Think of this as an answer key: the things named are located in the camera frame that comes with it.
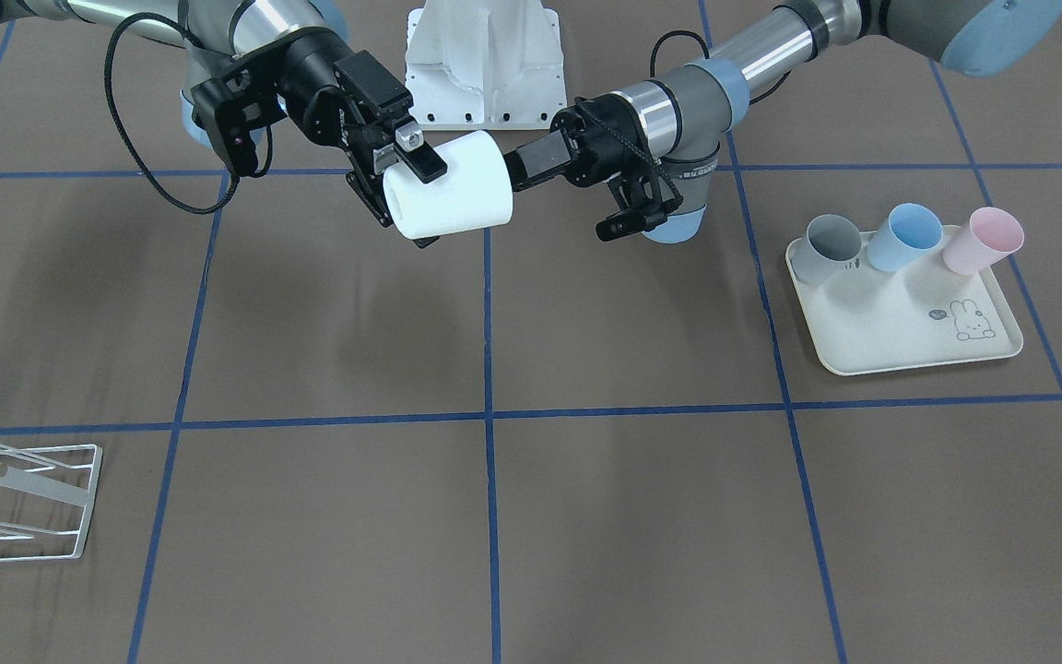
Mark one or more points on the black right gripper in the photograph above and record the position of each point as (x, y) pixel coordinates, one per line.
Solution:
(310, 71)

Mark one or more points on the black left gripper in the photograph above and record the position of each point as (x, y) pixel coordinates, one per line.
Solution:
(589, 136)

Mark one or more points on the white cup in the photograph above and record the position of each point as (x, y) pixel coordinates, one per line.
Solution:
(475, 192)

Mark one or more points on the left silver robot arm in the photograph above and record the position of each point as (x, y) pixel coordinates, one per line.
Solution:
(655, 144)

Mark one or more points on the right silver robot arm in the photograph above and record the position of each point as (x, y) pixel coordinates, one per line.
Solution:
(205, 30)

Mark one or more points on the grey cup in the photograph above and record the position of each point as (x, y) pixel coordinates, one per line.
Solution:
(831, 244)

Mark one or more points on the blue cup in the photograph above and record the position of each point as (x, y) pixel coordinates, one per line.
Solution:
(909, 231)

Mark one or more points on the pink cup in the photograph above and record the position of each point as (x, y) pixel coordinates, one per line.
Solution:
(991, 234)

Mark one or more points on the cream serving tray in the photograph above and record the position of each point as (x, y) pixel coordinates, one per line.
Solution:
(863, 321)

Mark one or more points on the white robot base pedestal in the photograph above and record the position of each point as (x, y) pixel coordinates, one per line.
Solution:
(494, 65)

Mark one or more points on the white wire cup rack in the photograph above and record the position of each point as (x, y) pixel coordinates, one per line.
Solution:
(54, 489)

